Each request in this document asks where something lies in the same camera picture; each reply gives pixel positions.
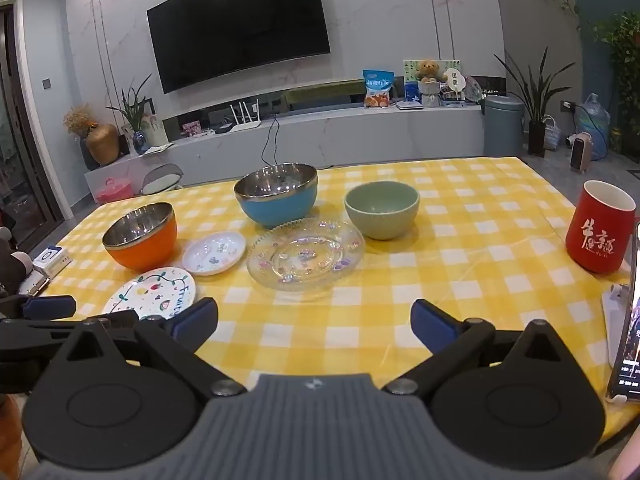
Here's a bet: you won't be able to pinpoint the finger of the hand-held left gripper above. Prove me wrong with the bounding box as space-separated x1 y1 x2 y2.
0 295 77 322
0 309 140 382

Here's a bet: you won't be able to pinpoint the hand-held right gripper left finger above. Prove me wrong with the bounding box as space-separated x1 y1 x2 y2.
50 297 249 399

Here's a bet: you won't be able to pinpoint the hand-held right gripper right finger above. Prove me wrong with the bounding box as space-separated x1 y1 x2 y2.
381 298 577 398

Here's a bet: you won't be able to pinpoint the stainless steel bowl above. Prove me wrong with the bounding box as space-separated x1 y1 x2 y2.
234 162 319 228

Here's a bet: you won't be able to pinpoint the small white blue box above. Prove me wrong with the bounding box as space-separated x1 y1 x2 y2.
33 245 68 267

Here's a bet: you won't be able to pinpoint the yellow checked tablecloth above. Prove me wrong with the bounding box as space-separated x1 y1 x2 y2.
19 156 640 447

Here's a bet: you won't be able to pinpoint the white fruit-printed plate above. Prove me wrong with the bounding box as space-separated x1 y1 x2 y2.
102 266 197 322

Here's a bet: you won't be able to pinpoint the small white flowered plate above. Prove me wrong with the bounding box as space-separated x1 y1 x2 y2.
181 231 247 276

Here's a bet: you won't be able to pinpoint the orange steel bowl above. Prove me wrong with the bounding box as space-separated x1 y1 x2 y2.
101 202 179 271

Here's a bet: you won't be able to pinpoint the green ceramic bowl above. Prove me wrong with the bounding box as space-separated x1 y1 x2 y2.
343 181 420 241

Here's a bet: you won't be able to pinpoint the clear glass plate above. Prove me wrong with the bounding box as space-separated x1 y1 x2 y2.
246 218 366 292

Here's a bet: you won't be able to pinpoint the pink storage box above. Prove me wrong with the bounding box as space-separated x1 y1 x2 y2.
95 177 134 205

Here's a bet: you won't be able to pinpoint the dark sliding door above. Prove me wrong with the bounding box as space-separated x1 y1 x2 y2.
0 0 66 252

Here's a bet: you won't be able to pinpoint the golden vase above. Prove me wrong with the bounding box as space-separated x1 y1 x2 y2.
85 123 121 166

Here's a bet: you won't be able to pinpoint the white phone stand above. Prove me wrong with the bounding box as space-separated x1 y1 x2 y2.
601 282 633 367

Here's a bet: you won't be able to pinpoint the red cup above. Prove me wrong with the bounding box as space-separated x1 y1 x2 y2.
565 180 637 275

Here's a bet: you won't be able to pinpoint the dried flowers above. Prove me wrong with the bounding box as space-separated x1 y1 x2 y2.
63 105 99 137

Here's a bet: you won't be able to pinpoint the smartphone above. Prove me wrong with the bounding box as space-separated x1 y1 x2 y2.
606 220 640 403

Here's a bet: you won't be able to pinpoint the white router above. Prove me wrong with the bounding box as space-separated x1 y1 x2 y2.
230 101 264 133

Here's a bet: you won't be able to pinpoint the marble television cabinet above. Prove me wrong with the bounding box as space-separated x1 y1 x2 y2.
84 104 486 204

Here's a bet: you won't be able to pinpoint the grey trash bin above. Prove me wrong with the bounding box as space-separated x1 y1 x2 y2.
482 95 526 158

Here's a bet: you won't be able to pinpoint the green leafy plant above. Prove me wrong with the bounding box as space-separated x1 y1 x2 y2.
106 74 154 133

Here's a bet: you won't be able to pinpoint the small beige heater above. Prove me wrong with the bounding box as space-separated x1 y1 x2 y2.
570 132 594 175

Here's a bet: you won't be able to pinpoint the tall potted plant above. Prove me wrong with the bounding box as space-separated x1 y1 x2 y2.
494 47 577 157

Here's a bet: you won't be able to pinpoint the person's leg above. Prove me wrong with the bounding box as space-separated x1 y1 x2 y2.
606 430 640 480

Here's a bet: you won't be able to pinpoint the blue snack bag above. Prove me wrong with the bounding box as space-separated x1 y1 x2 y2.
362 70 396 109

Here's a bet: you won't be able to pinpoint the white round hand fan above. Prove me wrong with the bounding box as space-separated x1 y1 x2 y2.
442 67 469 104

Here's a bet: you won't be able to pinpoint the brown teddy bear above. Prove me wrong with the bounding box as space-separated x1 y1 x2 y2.
416 60 449 84

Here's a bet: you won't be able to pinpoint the olive green cushion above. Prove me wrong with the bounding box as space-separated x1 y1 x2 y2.
284 82 365 109

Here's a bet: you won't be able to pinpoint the green picture board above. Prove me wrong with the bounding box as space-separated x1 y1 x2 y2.
403 59 461 106

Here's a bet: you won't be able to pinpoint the blue water jug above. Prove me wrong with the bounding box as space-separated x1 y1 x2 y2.
574 93 611 149

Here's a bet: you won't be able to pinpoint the green bushy plants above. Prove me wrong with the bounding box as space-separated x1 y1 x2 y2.
592 10 640 157

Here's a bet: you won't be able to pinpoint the black cable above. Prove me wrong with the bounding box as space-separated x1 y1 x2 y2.
262 115 282 167

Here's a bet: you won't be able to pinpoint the wall-mounted television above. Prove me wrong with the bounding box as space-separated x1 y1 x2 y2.
146 0 332 94

